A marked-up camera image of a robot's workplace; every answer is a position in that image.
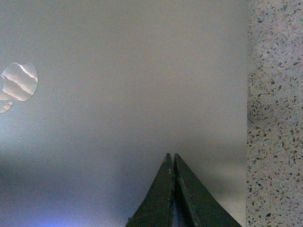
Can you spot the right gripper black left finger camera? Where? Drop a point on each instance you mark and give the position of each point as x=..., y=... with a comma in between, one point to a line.
x=156, y=210

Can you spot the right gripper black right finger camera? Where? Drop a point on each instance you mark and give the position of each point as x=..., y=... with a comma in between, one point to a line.
x=197, y=205

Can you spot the grey laptop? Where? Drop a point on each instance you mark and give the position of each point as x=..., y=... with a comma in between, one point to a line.
x=121, y=84

